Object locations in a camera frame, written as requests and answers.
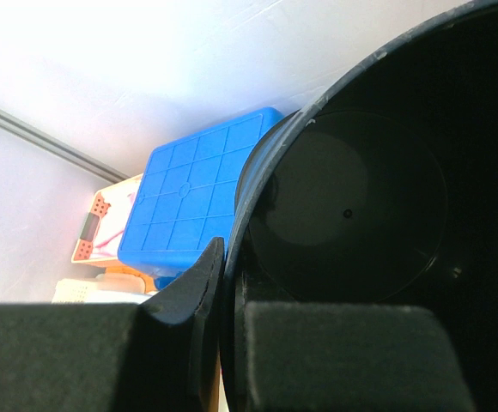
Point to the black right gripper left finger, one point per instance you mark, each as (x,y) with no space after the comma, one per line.
(161,355)

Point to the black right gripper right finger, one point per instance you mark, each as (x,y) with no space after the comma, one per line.
(318,357)

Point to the large white plastic tub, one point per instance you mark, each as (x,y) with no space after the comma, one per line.
(118,288)

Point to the white perforated plastic basket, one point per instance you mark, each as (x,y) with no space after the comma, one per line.
(74,290)

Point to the blue plastic tub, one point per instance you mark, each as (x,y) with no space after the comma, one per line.
(187,194)

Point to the black round bucket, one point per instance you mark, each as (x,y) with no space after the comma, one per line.
(384,192)

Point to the pink plastic basket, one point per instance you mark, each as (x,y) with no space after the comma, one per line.
(84,245)

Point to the pink folded cloth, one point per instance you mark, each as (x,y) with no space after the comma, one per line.
(107,239)

